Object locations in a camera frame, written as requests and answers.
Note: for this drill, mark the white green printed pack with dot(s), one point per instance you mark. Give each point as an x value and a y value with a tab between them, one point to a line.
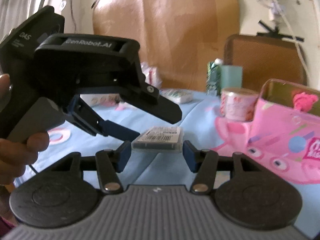
176	96

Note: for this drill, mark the wooden board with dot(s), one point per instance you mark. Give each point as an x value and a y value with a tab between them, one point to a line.
175	37

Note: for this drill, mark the plastic bag of paper cups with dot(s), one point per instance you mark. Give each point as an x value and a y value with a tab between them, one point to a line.
151	76

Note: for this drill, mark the pink printed tin box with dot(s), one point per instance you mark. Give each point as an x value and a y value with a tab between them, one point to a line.
282	140

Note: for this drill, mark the printed blue blanket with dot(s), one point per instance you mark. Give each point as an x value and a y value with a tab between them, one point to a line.
160	175

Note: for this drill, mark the pink fluffy cloth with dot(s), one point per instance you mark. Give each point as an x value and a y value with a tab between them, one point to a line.
303	101

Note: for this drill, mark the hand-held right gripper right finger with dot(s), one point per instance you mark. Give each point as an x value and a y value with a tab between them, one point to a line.
189	157

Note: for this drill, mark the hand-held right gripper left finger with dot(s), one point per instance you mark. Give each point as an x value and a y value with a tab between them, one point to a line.
124	156

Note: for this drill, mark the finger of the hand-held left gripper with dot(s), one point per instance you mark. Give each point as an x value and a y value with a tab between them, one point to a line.
162	107
117	130

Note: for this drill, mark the green drink carton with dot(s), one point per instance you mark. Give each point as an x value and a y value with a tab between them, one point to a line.
213	78

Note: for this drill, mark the teal box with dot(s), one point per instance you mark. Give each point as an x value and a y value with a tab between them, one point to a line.
232	78

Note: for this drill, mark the white tissue pack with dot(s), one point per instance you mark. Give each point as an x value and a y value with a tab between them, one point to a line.
103	99

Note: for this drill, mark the round pink label can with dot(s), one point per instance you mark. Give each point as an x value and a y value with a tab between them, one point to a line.
237	105

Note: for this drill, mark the black tape cross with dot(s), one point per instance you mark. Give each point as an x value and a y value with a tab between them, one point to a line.
277	32

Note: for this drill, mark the clear plastic swab box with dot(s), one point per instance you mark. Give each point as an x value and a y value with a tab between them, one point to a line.
157	140

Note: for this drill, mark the person's left hand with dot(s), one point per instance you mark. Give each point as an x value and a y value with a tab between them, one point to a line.
17	155

